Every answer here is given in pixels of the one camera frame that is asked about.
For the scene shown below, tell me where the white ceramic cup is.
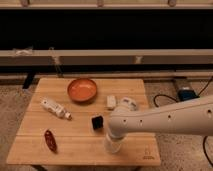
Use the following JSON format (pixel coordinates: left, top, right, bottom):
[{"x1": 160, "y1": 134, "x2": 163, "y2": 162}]
[{"x1": 103, "y1": 135, "x2": 122, "y2": 154}]

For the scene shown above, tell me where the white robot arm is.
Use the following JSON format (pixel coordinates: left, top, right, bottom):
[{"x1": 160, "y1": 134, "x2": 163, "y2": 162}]
[{"x1": 108, "y1": 95, "x2": 213, "y2": 139}]

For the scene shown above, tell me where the black eraser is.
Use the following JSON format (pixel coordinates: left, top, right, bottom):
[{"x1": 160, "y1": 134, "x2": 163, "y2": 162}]
[{"x1": 92, "y1": 116, "x2": 103, "y2": 130}]

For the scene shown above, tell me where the white rectangular block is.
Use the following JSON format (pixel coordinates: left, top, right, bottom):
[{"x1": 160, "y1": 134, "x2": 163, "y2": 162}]
[{"x1": 107, "y1": 95, "x2": 117, "y2": 110}]

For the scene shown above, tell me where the orange bowl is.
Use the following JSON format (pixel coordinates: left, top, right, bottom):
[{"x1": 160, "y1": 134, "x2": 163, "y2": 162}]
[{"x1": 67, "y1": 78, "x2": 97, "y2": 102}]

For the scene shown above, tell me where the wooden table board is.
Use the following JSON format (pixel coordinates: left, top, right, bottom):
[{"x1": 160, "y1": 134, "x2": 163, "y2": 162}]
[{"x1": 7, "y1": 78, "x2": 161, "y2": 166}]

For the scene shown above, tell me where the white plastic bottle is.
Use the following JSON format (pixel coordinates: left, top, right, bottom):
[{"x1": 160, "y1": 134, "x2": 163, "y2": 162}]
[{"x1": 41, "y1": 98, "x2": 72, "y2": 120}]

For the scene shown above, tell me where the blue power box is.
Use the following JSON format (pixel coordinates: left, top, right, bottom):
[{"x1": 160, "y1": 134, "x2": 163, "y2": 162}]
[{"x1": 178, "y1": 89, "x2": 198, "y2": 101}]

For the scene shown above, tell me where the grey metal rail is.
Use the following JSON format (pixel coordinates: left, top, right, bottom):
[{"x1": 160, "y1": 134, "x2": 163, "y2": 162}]
[{"x1": 0, "y1": 49, "x2": 213, "y2": 66}]

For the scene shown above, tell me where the black cable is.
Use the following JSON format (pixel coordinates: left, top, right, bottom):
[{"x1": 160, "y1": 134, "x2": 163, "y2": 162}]
[{"x1": 153, "y1": 77, "x2": 213, "y2": 168}]

